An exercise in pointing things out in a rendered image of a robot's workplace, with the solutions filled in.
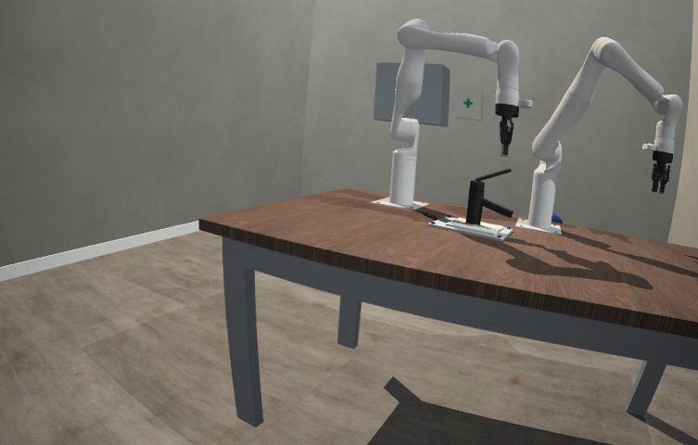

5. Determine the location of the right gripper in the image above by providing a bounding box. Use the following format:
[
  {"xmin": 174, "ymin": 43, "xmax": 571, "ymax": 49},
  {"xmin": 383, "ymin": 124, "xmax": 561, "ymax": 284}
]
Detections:
[{"xmin": 495, "ymin": 104, "xmax": 519, "ymax": 158}]

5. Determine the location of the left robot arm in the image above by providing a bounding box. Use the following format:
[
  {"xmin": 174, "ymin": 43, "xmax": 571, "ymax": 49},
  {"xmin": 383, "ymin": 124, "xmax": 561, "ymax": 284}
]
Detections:
[{"xmin": 527, "ymin": 37, "xmax": 682, "ymax": 229}]

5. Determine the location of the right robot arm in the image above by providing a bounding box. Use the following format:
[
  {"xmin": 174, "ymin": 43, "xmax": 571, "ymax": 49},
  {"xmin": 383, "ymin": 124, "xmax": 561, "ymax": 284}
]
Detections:
[{"xmin": 389, "ymin": 19, "xmax": 532, "ymax": 205}]

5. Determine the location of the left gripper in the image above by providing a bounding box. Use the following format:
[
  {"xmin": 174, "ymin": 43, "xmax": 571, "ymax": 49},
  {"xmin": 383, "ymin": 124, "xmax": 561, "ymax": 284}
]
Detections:
[{"xmin": 652, "ymin": 151, "xmax": 673, "ymax": 195}]

